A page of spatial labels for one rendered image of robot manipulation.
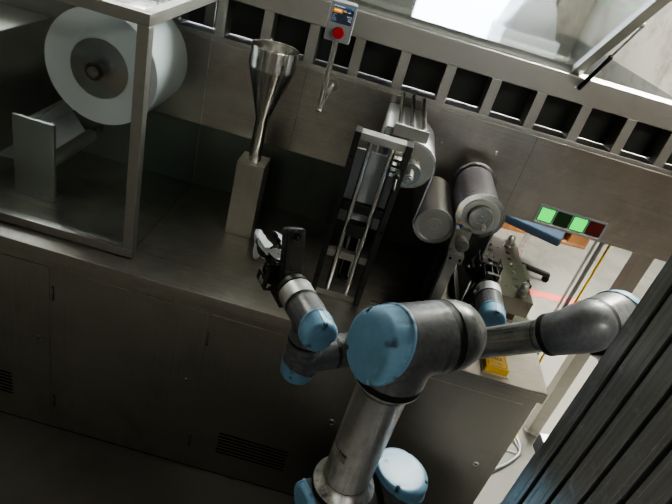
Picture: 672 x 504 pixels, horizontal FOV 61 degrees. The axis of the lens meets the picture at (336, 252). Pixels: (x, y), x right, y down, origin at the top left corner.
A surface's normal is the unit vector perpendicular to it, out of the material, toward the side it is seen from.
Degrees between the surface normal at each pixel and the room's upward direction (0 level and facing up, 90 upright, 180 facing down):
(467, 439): 90
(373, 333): 84
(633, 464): 90
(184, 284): 0
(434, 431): 90
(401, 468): 7
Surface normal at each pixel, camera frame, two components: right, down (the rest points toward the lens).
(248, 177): -0.13, 0.50
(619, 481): -0.97, -0.22
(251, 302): 0.25, -0.82
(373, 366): -0.86, -0.10
